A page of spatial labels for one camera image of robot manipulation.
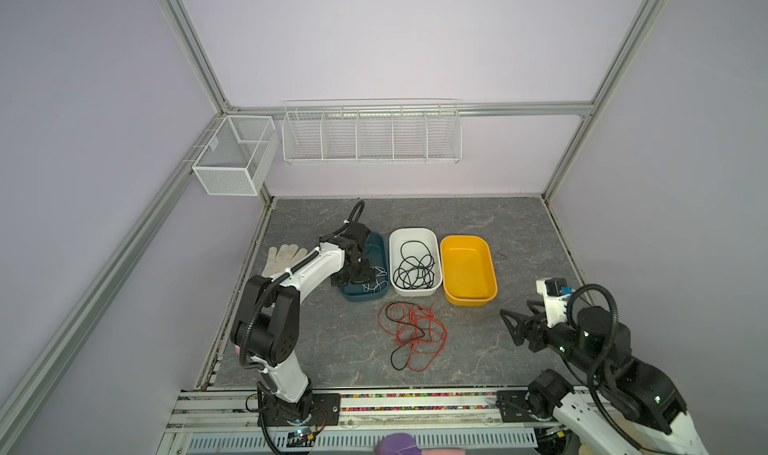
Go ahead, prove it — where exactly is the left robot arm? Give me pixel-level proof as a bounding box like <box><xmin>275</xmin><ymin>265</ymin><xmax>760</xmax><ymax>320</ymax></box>
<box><xmin>230</xmin><ymin>200</ymin><xmax>375</xmax><ymax>423</ymax></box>

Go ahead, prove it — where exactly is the black cable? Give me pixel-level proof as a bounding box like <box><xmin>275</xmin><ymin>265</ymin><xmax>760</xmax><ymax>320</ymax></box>
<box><xmin>383</xmin><ymin>301</ymin><xmax>427</xmax><ymax>371</ymax></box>
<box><xmin>392</xmin><ymin>240</ymin><xmax>436</xmax><ymax>291</ymax></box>

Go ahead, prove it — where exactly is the small white mesh basket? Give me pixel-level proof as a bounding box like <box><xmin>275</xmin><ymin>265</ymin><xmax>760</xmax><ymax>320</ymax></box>
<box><xmin>192</xmin><ymin>115</ymin><xmax>279</xmax><ymax>196</ymax></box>

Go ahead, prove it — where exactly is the yellow plastic bin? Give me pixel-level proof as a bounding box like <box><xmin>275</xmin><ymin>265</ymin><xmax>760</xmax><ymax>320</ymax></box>
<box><xmin>440</xmin><ymin>235</ymin><xmax>498</xmax><ymax>307</ymax></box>

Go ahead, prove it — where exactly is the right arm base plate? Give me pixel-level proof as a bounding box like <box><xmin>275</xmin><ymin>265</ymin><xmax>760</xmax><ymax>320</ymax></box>
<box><xmin>496</xmin><ymin>389</ymin><xmax>555</xmax><ymax>423</ymax></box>

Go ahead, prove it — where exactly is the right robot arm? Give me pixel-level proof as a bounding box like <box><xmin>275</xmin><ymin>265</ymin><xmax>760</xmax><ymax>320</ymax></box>
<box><xmin>497</xmin><ymin>277</ymin><xmax>707</xmax><ymax>454</ymax></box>

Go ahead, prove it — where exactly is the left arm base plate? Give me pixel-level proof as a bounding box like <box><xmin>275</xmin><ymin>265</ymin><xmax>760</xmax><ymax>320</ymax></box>
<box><xmin>261</xmin><ymin>392</ymin><xmax>341</xmax><ymax>427</ymax></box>

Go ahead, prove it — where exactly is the red cable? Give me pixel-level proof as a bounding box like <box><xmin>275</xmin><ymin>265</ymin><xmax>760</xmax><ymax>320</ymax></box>
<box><xmin>377</xmin><ymin>301</ymin><xmax>450</xmax><ymax>372</ymax></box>

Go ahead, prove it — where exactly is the purple object at base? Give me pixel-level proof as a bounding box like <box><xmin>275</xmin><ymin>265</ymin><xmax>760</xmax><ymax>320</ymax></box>
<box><xmin>374</xmin><ymin>432</ymin><xmax>466</xmax><ymax>455</ymax></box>

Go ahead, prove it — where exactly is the white knit glove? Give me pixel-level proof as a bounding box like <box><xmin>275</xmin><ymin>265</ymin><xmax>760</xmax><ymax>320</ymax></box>
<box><xmin>261</xmin><ymin>244</ymin><xmax>308</xmax><ymax>278</ymax></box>

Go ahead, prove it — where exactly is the teal plastic bin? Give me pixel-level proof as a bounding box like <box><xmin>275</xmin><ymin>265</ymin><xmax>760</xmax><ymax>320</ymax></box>
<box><xmin>339</xmin><ymin>232</ymin><xmax>389</xmax><ymax>302</ymax></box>

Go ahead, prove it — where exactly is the long white wire basket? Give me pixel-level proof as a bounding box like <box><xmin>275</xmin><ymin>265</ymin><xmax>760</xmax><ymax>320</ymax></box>
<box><xmin>282</xmin><ymin>98</ymin><xmax>463</xmax><ymax>164</ymax></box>

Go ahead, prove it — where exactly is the white plastic bin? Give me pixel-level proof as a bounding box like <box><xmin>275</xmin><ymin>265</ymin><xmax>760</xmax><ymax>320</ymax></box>
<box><xmin>389</xmin><ymin>227</ymin><xmax>443</xmax><ymax>297</ymax></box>

